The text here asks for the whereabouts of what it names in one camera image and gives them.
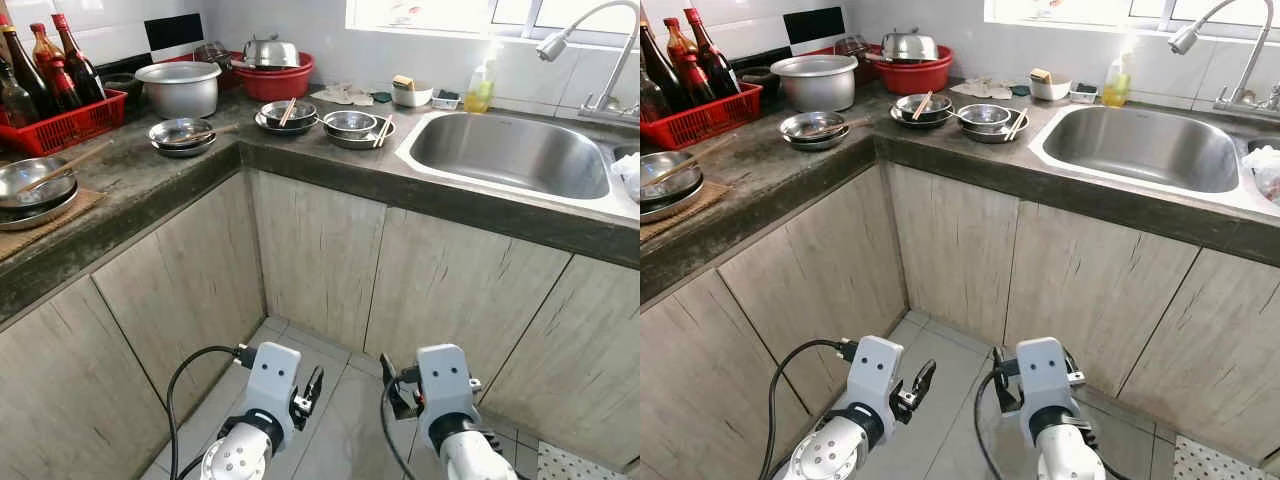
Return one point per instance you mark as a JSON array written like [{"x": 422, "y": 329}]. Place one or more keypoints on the white plastic bag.
[
  {"x": 1265, "y": 175},
  {"x": 628, "y": 178}
]

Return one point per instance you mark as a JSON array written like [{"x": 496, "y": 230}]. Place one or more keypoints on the aluminium cooking pot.
[
  {"x": 815, "y": 88},
  {"x": 180, "y": 95}
]

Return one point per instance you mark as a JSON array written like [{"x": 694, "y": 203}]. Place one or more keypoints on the glass lid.
[
  {"x": 213, "y": 54},
  {"x": 851, "y": 46}
]

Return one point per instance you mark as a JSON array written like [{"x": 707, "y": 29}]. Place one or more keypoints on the yellow dish soap bottle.
[
  {"x": 1116, "y": 88},
  {"x": 480, "y": 92}
]

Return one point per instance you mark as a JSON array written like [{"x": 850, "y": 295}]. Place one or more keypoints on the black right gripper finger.
[
  {"x": 390, "y": 375},
  {"x": 1000, "y": 365}
]

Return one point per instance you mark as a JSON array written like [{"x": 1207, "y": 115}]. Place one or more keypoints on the yellow sponge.
[
  {"x": 403, "y": 82},
  {"x": 1040, "y": 76}
]

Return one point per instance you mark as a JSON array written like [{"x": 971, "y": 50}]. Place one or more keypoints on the amber bottle red cap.
[
  {"x": 680, "y": 42},
  {"x": 45, "y": 50}
]

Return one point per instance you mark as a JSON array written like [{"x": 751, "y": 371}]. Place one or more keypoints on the red plastic basket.
[
  {"x": 700, "y": 125},
  {"x": 60, "y": 130}
]

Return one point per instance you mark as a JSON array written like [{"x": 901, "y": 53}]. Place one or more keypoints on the white ceramic bowl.
[
  {"x": 415, "y": 97},
  {"x": 1052, "y": 91}
]

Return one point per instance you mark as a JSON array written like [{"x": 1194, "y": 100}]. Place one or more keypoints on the stainless steel sink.
[
  {"x": 1140, "y": 145},
  {"x": 500, "y": 150}
]

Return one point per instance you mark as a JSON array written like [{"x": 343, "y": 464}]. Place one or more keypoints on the window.
[
  {"x": 1050, "y": 8},
  {"x": 420, "y": 12}
]

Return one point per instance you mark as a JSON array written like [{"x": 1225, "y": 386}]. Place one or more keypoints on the wooden chopstick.
[
  {"x": 70, "y": 165},
  {"x": 380, "y": 132},
  {"x": 215, "y": 131},
  {"x": 288, "y": 111},
  {"x": 848, "y": 125},
  {"x": 921, "y": 105},
  {"x": 1015, "y": 125},
  {"x": 838, "y": 129},
  {"x": 700, "y": 160},
  {"x": 205, "y": 135},
  {"x": 1021, "y": 123},
  {"x": 386, "y": 130}
]

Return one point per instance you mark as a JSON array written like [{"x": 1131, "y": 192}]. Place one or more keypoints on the steel bowl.
[
  {"x": 172, "y": 130},
  {"x": 348, "y": 123},
  {"x": 940, "y": 106},
  {"x": 983, "y": 116},
  {"x": 305, "y": 112},
  {"x": 803, "y": 124},
  {"x": 30, "y": 180},
  {"x": 665, "y": 175}
]

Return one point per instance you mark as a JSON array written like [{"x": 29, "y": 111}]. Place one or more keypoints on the small white soap dish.
[
  {"x": 447, "y": 101},
  {"x": 1083, "y": 95}
]

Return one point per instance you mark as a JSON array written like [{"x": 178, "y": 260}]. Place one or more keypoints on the tall dark soy sauce bottle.
[
  {"x": 20, "y": 75},
  {"x": 660, "y": 65}
]

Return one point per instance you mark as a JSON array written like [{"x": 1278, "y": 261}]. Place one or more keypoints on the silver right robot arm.
[
  {"x": 1065, "y": 455},
  {"x": 470, "y": 455}
]

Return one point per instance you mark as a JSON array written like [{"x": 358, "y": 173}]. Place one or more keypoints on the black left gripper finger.
[
  {"x": 314, "y": 386},
  {"x": 925, "y": 379}
]

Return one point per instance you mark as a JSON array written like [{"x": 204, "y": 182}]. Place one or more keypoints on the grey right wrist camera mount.
[
  {"x": 1043, "y": 380},
  {"x": 443, "y": 385}
]

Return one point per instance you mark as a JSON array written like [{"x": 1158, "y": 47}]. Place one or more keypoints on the white patterned floor mat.
[
  {"x": 1210, "y": 462},
  {"x": 575, "y": 465}
]

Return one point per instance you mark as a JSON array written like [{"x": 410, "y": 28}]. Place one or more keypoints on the clear glass oil bottle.
[
  {"x": 652, "y": 100},
  {"x": 15, "y": 100}
]

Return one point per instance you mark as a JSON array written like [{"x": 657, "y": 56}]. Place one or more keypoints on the steel pot with lid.
[
  {"x": 272, "y": 52},
  {"x": 908, "y": 46}
]

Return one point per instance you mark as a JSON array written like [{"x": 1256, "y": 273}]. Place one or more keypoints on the chrome gooseneck faucet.
[
  {"x": 551, "y": 45},
  {"x": 1184, "y": 40}
]

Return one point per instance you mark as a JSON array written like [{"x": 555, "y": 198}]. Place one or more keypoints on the dark bottle red cap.
[
  {"x": 82, "y": 65},
  {"x": 715, "y": 60}
]

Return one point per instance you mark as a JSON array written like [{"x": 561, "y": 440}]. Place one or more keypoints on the small red label bottle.
[
  {"x": 63, "y": 88},
  {"x": 699, "y": 82}
]

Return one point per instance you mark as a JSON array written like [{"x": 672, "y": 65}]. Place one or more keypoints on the green scouring pad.
[
  {"x": 382, "y": 97},
  {"x": 1020, "y": 90}
]

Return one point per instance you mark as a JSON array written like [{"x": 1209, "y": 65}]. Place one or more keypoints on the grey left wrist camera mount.
[
  {"x": 272, "y": 385},
  {"x": 874, "y": 380}
]

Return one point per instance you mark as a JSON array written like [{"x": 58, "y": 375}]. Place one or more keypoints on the white rag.
[
  {"x": 345, "y": 95},
  {"x": 982, "y": 88}
]

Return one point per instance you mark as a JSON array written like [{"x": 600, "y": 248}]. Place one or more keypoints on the steel plate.
[
  {"x": 820, "y": 144},
  {"x": 355, "y": 143},
  {"x": 185, "y": 150},
  {"x": 990, "y": 137},
  {"x": 675, "y": 210},
  {"x": 898, "y": 121},
  {"x": 40, "y": 217},
  {"x": 265, "y": 126}
]

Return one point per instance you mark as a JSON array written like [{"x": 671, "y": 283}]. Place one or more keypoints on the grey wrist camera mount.
[
  {"x": 874, "y": 380},
  {"x": 443, "y": 385},
  {"x": 272, "y": 385},
  {"x": 1043, "y": 380}
]

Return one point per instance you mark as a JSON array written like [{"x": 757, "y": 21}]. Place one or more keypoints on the brown woven mat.
[
  {"x": 60, "y": 225},
  {"x": 712, "y": 205}
]

